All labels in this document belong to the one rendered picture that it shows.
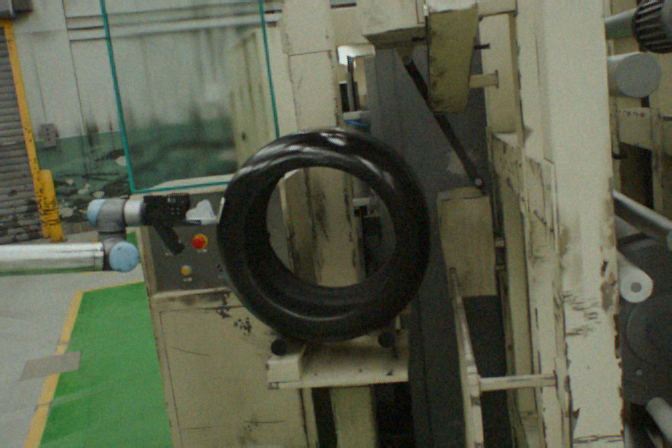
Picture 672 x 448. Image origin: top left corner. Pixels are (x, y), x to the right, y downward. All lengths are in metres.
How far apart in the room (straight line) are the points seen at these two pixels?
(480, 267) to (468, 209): 0.17
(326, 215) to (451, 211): 0.38
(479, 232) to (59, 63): 9.36
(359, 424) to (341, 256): 0.55
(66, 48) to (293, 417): 8.89
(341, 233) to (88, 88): 9.06
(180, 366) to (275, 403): 0.37
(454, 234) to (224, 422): 1.16
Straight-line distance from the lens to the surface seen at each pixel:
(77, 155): 10.96
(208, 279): 2.60
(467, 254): 2.09
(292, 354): 1.94
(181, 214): 1.94
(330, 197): 2.14
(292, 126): 5.34
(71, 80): 10.97
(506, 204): 2.09
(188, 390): 2.71
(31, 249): 1.87
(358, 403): 2.33
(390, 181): 1.74
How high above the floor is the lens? 1.53
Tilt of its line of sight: 10 degrees down
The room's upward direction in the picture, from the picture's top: 7 degrees counter-clockwise
